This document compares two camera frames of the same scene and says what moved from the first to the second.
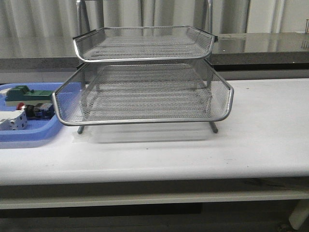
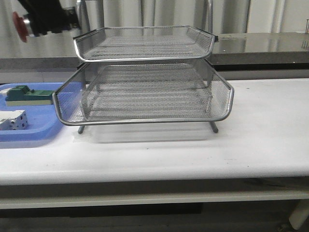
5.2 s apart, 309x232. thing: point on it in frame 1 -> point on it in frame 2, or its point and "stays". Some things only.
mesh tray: (143, 43) stays
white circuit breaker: (13, 120) stays
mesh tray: (107, 94) stays
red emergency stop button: (37, 111) -> (22, 25)
